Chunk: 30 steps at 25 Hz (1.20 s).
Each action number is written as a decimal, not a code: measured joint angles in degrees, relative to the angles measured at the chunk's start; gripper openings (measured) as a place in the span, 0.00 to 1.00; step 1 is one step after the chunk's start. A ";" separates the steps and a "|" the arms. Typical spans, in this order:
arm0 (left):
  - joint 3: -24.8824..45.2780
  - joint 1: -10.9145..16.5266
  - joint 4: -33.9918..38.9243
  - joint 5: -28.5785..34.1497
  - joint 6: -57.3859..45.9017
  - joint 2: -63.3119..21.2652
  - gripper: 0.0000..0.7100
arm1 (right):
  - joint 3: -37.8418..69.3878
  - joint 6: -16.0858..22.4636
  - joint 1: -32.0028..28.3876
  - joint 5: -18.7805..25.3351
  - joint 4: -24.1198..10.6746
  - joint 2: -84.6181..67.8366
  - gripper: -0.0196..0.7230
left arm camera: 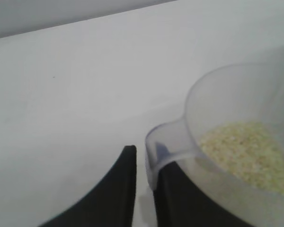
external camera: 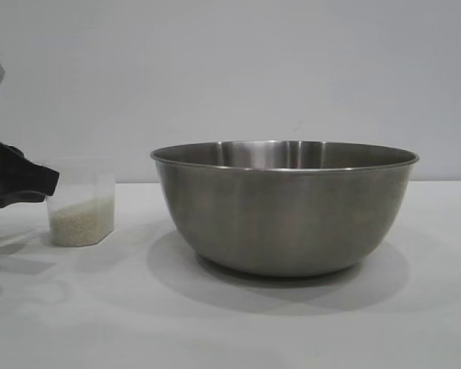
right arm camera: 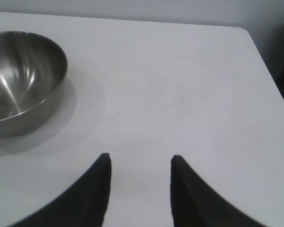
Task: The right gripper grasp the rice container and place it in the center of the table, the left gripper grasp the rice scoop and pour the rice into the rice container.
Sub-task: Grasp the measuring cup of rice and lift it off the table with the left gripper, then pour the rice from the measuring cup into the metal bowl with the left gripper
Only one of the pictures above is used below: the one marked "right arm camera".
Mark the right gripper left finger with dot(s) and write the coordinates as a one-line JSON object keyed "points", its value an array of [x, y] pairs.
{"points": [[85, 203]]}

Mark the stainless steel mixing bowl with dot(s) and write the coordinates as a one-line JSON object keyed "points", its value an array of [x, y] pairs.
{"points": [[26, 78]]}

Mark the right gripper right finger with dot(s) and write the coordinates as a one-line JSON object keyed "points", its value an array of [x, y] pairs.
{"points": [[194, 203]]}

